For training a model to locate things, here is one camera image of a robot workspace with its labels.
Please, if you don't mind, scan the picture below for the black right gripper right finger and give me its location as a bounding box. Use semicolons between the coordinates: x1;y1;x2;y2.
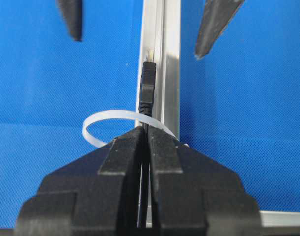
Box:
148;127;262;236

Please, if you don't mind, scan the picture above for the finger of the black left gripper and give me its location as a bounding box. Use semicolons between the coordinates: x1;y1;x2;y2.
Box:
194;0;244;59
57;0;82;41

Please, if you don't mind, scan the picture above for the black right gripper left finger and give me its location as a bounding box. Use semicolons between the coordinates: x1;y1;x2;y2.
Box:
14;127;145;236

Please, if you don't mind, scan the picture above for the black USB cable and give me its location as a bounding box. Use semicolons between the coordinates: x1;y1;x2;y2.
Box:
137;49;157;229

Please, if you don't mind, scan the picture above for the white zip tie loop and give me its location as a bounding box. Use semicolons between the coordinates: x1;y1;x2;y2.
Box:
82;110;177;148

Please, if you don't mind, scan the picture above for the blue table cloth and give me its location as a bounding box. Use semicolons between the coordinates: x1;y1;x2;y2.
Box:
0;0;300;228

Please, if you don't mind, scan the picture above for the aluminium extrusion frame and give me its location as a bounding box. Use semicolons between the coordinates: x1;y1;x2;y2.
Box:
140;0;300;228

